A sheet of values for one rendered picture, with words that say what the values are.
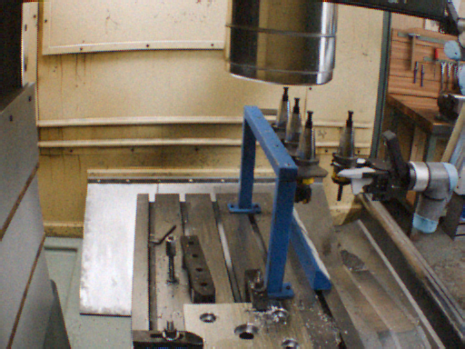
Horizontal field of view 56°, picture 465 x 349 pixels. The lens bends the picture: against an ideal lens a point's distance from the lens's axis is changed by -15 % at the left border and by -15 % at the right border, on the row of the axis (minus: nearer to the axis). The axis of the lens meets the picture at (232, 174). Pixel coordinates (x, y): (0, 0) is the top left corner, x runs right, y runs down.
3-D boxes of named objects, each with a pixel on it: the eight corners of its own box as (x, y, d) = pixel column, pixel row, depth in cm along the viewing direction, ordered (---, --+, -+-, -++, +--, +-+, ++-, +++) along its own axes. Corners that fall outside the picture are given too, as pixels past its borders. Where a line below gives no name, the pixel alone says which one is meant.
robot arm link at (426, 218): (440, 223, 128) (450, 188, 123) (431, 238, 119) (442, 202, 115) (418, 214, 132) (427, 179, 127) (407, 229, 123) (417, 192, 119)
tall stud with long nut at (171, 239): (177, 277, 120) (176, 232, 115) (177, 284, 117) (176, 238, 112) (166, 277, 119) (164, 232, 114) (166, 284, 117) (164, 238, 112)
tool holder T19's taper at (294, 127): (281, 136, 120) (283, 109, 118) (298, 135, 122) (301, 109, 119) (288, 143, 117) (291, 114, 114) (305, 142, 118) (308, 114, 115)
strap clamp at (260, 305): (255, 306, 111) (262, 253, 105) (265, 342, 99) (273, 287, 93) (241, 306, 110) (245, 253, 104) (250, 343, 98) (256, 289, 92)
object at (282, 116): (274, 122, 131) (276, 97, 129) (291, 123, 131) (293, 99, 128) (274, 126, 127) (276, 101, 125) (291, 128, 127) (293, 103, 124)
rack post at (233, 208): (258, 205, 159) (265, 114, 148) (262, 213, 154) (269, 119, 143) (227, 205, 158) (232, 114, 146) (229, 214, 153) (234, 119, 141)
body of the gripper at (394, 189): (370, 201, 113) (410, 201, 115) (376, 167, 110) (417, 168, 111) (359, 188, 120) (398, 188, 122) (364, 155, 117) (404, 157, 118)
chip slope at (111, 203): (314, 234, 200) (323, 175, 190) (370, 343, 136) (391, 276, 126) (93, 237, 187) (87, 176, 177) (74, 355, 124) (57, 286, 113)
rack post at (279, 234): (290, 284, 119) (305, 173, 108) (294, 297, 114) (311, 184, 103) (250, 287, 118) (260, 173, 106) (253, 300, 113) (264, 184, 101)
